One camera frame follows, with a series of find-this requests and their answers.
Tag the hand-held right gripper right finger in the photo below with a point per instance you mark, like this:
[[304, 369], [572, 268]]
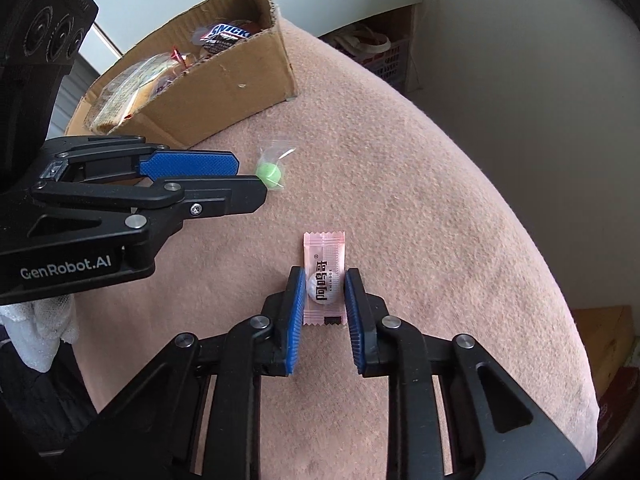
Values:
[[355, 325]]

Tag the brown cardboard carton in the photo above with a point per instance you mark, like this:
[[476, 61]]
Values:
[[605, 340]]

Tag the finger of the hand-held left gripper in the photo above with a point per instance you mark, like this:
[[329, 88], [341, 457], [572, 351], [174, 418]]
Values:
[[225, 195], [190, 164]]

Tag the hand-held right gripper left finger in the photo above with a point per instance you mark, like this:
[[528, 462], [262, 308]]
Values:
[[296, 320]]

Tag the person's left hand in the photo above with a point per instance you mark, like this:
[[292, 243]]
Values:
[[35, 330]]

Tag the cardboard box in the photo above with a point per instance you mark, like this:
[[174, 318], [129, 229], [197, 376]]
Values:
[[235, 90]]

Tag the pink candy packet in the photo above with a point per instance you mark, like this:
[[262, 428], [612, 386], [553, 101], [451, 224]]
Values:
[[324, 255]]

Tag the brown chocolate bar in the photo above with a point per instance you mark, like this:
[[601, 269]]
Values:
[[225, 34]]

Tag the bread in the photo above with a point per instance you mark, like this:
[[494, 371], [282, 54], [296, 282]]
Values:
[[130, 85]]

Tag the purple plastic basket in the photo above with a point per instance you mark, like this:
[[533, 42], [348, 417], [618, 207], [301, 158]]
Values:
[[390, 60]]

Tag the red snack wrapper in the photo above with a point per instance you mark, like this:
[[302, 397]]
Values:
[[177, 54]]

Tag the green candy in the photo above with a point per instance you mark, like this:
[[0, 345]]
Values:
[[270, 172]]

